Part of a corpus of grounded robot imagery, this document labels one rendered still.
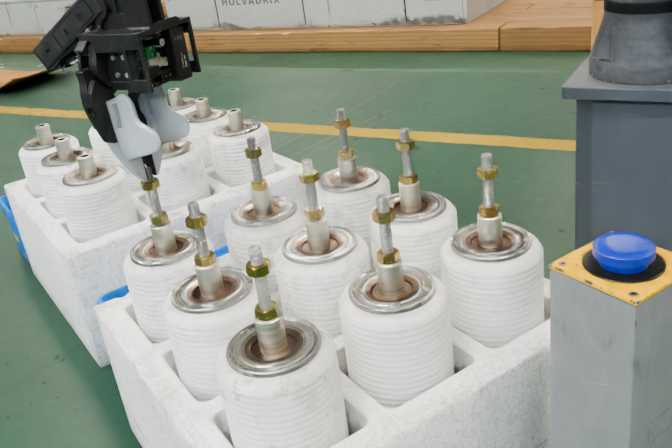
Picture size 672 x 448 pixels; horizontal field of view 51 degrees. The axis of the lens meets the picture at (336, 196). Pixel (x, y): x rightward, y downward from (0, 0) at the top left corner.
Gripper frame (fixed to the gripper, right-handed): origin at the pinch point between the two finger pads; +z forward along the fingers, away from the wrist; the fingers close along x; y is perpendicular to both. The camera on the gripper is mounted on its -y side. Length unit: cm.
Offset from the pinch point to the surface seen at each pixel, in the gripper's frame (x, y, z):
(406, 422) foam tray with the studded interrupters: -8.4, 30.8, 16.6
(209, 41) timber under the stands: 193, -147, 30
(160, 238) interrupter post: -1.0, 1.1, 7.7
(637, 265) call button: -4.1, 46.7, 2.3
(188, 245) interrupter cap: 0.7, 3.0, 9.2
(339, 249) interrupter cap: 4.1, 19.2, 9.2
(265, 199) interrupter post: 9.8, 7.1, 7.6
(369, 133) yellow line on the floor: 103, -28, 35
